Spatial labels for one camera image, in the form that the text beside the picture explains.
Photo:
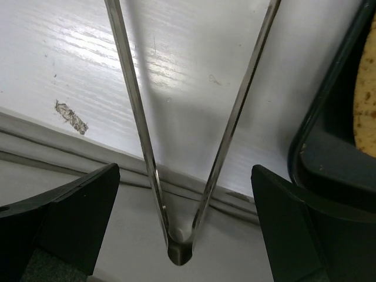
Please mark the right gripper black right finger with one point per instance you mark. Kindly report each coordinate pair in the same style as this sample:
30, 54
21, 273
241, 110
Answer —
309, 237

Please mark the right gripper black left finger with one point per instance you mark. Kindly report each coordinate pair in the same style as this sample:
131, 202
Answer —
57, 235

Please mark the silver metal tongs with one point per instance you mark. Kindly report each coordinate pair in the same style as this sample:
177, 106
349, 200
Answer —
180, 252

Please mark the seeded bread slice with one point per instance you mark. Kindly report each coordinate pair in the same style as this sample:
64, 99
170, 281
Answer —
364, 100

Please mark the black food tray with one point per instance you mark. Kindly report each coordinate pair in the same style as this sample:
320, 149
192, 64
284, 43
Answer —
323, 157

